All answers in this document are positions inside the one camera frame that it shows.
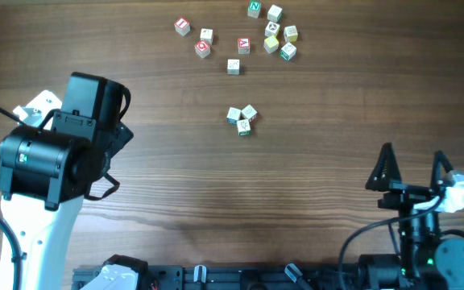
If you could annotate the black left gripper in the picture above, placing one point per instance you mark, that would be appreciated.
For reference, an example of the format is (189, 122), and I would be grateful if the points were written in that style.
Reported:
(120, 134)

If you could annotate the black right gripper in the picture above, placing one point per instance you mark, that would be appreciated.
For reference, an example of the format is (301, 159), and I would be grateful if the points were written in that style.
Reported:
(410, 192)

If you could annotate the wooden block blue side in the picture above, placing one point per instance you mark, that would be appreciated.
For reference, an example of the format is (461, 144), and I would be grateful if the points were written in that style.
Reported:
(234, 115)

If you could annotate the wooden block green picture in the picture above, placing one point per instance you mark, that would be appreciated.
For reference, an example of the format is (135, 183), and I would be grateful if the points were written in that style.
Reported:
(244, 127)

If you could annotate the wooden block red U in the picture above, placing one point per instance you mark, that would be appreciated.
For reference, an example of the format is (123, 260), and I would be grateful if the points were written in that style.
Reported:
(249, 113)

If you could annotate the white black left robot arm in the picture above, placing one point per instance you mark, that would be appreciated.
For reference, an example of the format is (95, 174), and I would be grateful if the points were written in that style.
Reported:
(46, 173)

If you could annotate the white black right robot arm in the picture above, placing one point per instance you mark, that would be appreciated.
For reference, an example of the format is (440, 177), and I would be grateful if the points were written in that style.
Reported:
(425, 256)

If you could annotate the wooden block red I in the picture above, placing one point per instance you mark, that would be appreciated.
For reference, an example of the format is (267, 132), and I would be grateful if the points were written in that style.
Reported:
(182, 26)

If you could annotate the wooden block red Q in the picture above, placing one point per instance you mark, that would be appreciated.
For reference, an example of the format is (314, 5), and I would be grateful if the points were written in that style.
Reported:
(202, 49)

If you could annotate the wooden block small picture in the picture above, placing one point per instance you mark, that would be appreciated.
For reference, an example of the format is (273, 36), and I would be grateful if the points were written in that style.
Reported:
(207, 35)

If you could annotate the wooden block plain picture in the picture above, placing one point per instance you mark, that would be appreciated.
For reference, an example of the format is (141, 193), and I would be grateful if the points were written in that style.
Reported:
(233, 66)

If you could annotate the wooden block green side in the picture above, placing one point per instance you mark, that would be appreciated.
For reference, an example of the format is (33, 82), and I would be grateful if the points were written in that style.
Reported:
(288, 51)

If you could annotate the wooden block red A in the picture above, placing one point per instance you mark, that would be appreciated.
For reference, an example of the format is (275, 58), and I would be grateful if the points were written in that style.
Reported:
(244, 46)

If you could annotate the wooden block yellow edge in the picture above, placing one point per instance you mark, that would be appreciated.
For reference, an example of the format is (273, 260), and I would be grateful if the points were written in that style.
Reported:
(290, 34)

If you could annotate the yellow top wooden block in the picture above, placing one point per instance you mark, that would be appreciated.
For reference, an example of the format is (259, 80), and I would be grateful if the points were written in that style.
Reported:
(271, 44)

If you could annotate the wooden block brown face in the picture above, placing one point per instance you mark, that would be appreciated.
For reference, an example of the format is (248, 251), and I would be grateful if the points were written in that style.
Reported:
(272, 29)

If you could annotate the wooden block green N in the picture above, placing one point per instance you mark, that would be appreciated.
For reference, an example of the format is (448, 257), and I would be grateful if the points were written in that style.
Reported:
(254, 8)

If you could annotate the wooden block green edge top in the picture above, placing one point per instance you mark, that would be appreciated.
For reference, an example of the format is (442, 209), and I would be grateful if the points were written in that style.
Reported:
(274, 13)

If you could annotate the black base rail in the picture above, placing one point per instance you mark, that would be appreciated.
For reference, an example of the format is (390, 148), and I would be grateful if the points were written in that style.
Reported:
(233, 278)

